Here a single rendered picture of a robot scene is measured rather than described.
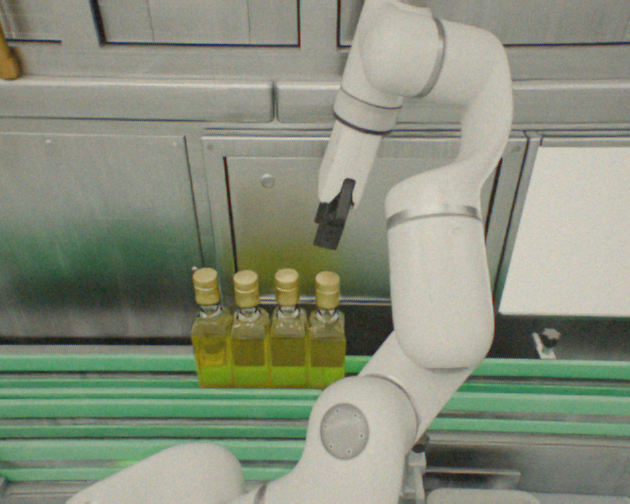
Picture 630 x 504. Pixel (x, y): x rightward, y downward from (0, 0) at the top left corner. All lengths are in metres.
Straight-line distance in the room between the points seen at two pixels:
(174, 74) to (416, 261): 0.50
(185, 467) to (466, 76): 0.45
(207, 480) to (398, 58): 0.42
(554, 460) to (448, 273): 0.63
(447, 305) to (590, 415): 0.59
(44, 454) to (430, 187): 0.68
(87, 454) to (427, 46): 0.71
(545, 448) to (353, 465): 0.62
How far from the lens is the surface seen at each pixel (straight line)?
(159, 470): 0.60
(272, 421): 0.94
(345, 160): 0.66
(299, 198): 0.89
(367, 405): 0.46
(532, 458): 1.05
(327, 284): 0.80
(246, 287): 0.81
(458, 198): 0.50
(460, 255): 0.49
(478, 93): 0.60
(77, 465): 0.97
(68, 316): 1.18
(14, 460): 0.99
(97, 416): 0.99
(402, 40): 0.55
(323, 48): 0.83
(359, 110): 0.65
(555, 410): 1.00
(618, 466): 1.11
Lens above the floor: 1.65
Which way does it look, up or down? 35 degrees down
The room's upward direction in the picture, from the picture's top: straight up
